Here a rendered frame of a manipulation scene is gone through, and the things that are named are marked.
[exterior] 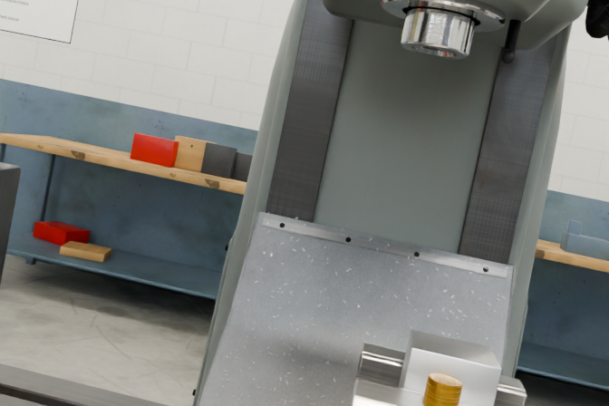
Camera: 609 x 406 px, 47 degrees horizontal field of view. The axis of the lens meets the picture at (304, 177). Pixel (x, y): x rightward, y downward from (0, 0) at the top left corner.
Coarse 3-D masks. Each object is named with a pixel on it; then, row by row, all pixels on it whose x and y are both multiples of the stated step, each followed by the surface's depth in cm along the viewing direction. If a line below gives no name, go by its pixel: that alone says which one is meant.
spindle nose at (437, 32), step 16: (416, 16) 47; (432, 16) 47; (448, 16) 47; (464, 16) 47; (416, 32) 47; (432, 32) 47; (448, 32) 47; (464, 32) 47; (416, 48) 50; (432, 48) 50; (448, 48) 47; (464, 48) 47
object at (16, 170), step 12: (0, 168) 57; (12, 168) 59; (0, 180) 57; (12, 180) 59; (0, 192) 57; (12, 192) 60; (0, 204) 58; (12, 204) 61; (0, 216) 58; (12, 216) 61; (0, 228) 59; (0, 240) 60; (0, 252) 60; (0, 264) 61; (0, 276) 61
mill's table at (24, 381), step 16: (0, 368) 64; (16, 368) 65; (0, 384) 61; (16, 384) 62; (32, 384) 62; (48, 384) 63; (64, 384) 64; (80, 384) 64; (0, 400) 58; (16, 400) 59; (32, 400) 61; (48, 400) 61; (64, 400) 61; (80, 400) 61; (96, 400) 62; (112, 400) 62; (128, 400) 63; (144, 400) 64
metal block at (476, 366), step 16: (416, 336) 50; (432, 336) 51; (416, 352) 47; (432, 352) 47; (448, 352) 48; (464, 352) 49; (480, 352) 50; (416, 368) 47; (432, 368) 47; (448, 368) 47; (464, 368) 47; (480, 368) 47; (496, 368) 47; (400, 384) 51; (416, 384) 47; (464, 384) 47; (480, 384) 47; (496, 384) 47; (464, 400) 47; (480, 400) 47
